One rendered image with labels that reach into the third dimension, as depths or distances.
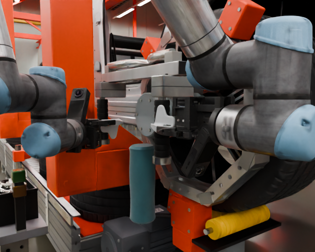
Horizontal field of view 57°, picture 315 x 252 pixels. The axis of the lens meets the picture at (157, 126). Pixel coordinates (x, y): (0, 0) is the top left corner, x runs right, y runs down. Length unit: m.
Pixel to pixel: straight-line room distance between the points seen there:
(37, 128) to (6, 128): 2.42
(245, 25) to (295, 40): 0.40
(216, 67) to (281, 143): 0.16
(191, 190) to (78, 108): 0.43
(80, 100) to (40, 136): 0.22
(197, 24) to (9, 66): 0.33
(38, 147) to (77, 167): 0.56
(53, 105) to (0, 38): 0.16
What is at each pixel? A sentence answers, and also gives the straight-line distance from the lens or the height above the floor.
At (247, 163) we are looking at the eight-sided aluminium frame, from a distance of 0.76.
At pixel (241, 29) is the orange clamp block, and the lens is 0.81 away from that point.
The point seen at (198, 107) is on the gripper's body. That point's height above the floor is 0.88.
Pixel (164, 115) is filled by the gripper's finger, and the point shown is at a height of 0.86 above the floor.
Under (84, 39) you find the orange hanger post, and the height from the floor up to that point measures 1.12.
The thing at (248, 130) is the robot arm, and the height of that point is 0.85.
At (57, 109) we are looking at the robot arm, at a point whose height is 0.87.
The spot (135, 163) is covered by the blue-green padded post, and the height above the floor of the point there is 0.69.
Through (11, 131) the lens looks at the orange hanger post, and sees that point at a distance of 3.06.
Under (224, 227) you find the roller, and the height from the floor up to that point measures 0.52.
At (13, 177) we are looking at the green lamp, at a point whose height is 0.64.
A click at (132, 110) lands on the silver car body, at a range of 1.66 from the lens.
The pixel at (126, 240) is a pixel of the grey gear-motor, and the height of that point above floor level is 0.39.
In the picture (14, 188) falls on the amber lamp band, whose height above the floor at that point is 0.60.
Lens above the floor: 0.90
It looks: 6 degrees down
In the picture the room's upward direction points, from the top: straight up
